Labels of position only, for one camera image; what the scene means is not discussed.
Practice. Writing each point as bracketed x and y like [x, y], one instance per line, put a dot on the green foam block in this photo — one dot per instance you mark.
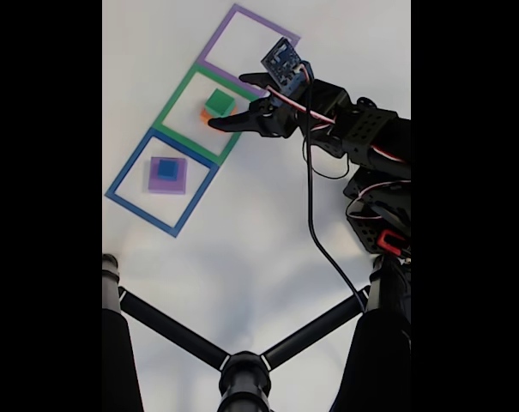
[218, 103]

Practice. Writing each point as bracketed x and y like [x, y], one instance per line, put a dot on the orange foam block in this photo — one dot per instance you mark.
[205, 116]

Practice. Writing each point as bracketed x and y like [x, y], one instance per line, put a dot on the small blue cube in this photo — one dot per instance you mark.
[168, 168]

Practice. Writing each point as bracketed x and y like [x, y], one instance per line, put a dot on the purple foam block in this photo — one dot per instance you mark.
[154, 182]

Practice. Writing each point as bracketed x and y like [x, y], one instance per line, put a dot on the red clamp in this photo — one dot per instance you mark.
[385, 240]

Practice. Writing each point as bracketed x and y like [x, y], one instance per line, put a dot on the gripper camera circuit board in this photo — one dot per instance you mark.
[285, 64]

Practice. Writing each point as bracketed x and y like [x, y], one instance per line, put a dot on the purple square frame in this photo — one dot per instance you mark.
[216, 43]

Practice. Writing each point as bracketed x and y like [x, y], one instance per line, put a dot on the green square frame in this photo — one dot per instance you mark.
[169, 107]

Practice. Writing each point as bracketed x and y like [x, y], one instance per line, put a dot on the blue square frame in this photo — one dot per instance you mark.
[195, 201]

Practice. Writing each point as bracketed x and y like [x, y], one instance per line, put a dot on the black camera tripod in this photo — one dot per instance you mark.
[244, 377]

